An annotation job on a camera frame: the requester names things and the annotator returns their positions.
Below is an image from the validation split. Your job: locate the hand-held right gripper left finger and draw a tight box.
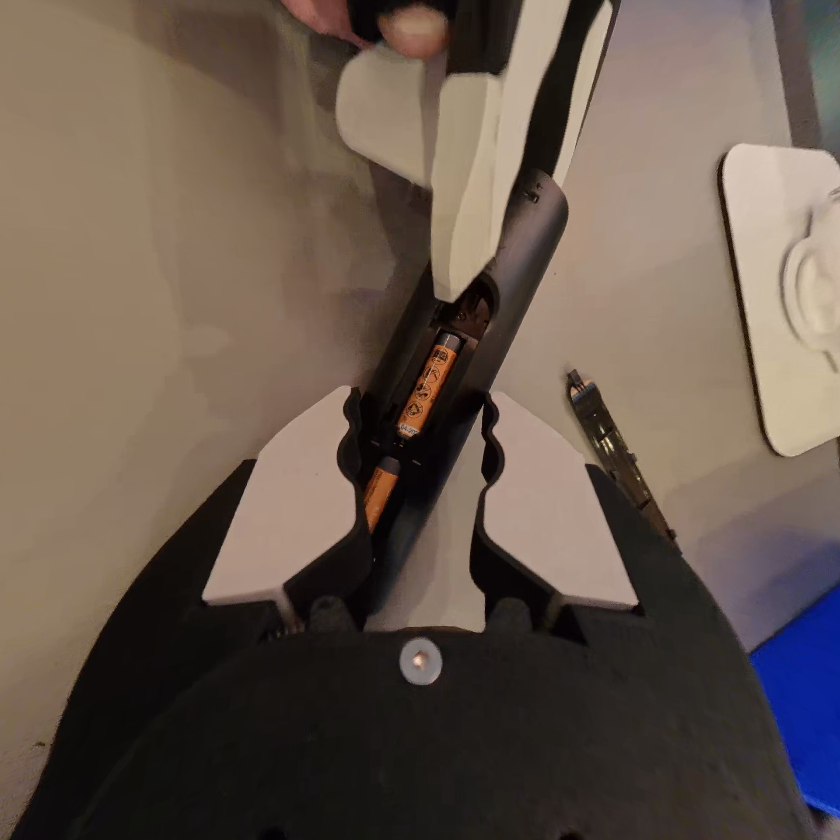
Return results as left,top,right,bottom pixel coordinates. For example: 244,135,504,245
202,386,375,631

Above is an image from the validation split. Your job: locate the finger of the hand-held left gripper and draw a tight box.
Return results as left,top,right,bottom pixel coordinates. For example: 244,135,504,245
533,0,622,185
428,0,573,304

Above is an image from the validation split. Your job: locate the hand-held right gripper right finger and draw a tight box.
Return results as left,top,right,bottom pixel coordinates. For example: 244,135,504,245
470,390,641,632

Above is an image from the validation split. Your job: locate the black battery cover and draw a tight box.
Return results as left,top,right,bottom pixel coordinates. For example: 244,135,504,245
565,369,679,547

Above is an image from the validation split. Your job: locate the black remote control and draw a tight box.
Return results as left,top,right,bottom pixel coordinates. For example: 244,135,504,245
354,167,571,614

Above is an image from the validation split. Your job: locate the blue plastic bin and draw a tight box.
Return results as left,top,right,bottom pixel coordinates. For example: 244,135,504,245
748,587,840,831

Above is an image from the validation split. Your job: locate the grey desk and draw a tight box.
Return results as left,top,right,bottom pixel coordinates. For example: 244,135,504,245
0,0,840,840

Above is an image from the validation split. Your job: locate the person's left hand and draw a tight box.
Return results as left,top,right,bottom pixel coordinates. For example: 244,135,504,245
282,0,451,60

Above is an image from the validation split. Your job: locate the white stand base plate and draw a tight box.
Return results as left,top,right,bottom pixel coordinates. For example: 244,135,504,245
717,142,840,459

